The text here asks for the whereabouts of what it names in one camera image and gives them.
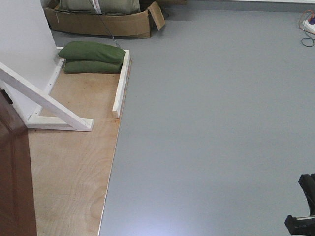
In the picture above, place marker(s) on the brown wooden door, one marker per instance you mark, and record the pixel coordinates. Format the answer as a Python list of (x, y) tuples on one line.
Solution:
[(17, 215)]

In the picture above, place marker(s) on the black robot gripper part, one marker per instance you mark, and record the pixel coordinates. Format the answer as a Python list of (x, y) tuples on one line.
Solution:
[(304, 224)]

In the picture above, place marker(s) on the flattened cardboard box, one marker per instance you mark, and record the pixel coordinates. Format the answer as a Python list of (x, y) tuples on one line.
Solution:
[(137, 25)]

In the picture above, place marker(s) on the lower far green sandbag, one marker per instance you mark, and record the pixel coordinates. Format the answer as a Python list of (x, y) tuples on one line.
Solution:
[(83, 66)]

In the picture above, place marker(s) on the green sandbag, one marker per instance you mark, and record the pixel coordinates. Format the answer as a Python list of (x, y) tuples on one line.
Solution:
[(94, 51), (83, 66)]

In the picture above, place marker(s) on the plywood base platform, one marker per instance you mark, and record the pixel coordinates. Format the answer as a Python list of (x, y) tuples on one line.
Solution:
[(71, 169)]

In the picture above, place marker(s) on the upper far green sandbag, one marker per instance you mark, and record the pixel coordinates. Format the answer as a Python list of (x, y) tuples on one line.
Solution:
[(94, 51)]

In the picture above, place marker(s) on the far white triangular brace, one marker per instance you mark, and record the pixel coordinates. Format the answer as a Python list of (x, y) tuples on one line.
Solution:
[(35, 106)]

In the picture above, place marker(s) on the large olive woven sack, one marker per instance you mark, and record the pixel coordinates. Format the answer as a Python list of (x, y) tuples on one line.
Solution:
[(122, 7)]

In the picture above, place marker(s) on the white power strip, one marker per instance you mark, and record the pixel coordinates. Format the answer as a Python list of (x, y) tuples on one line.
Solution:
[(306, 26)]

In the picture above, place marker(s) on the far white edge rail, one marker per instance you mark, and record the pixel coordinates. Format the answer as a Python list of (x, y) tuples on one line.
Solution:
[(120, 92)]

